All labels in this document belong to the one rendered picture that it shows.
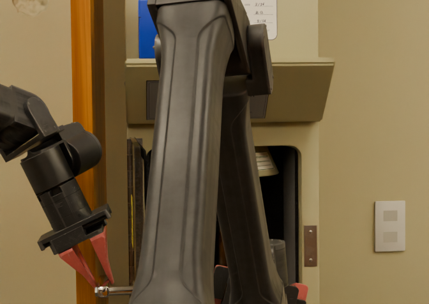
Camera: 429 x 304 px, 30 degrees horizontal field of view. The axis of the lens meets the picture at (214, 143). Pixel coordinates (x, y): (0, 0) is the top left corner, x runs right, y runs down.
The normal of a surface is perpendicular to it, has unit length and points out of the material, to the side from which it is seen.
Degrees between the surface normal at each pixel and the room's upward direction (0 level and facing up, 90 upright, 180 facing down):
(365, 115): 90
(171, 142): 53
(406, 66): 90
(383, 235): 90
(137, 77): 135
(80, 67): 90
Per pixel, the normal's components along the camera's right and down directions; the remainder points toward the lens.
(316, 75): 0.07, 0.74
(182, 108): -0.20, -0.55
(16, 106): 0.77, -0.44
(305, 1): 0.10, 0.05
